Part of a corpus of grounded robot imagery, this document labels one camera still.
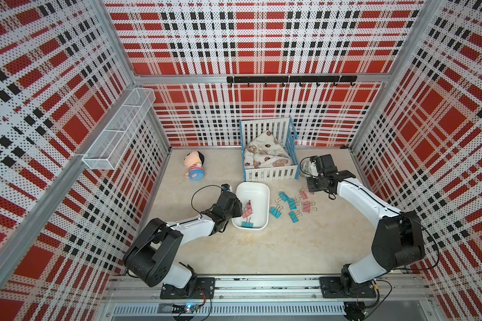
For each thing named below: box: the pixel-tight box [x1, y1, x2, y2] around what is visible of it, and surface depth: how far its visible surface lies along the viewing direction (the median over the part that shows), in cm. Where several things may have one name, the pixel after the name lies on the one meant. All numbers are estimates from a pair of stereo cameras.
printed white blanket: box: [244, 130, 294, 169], surface depth 116 cm
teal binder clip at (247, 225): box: [241, 216, 254, 229], surface depth 90 cm
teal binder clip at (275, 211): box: [269, 203, 284, 219], surface depth 95 cm
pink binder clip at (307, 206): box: [302, 201, 318, 213], surface depth 97 cm
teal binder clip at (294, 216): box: [287, 209, 303, 224], surface depth 94 cm
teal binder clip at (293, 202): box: [287, 194, 304, 210], surface depth 98 cm
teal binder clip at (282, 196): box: [274, 191, 290, 203], surface depth 100 cm
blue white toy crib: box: [239, 117, 300, 182], surface depth 113 cm
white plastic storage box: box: [230, 181, 271, 231], surface depth 98 cm
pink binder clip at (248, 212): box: [242, 199, 254, 223], surface depth 95 cm
